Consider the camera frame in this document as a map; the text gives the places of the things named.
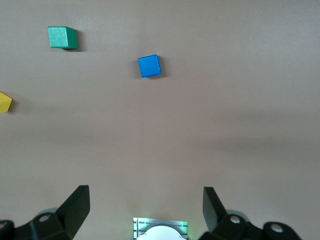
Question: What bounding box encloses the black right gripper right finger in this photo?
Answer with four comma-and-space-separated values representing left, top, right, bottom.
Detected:
198, 186, 302, 240

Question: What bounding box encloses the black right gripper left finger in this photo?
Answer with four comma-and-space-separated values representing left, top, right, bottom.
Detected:
0, 184, 91, 240

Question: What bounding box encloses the yellow wooden cube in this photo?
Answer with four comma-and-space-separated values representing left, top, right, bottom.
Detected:
0, 91, 13, 115

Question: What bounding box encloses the blue wooden cube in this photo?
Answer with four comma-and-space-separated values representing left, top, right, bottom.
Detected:
137, 54, 163, 79

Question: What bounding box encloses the green wooden cube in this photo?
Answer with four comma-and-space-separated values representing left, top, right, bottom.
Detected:
47, 26, 78, 50

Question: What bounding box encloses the metal base plate of right arm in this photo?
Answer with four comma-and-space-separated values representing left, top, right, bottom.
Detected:
132, 217, 189, 240

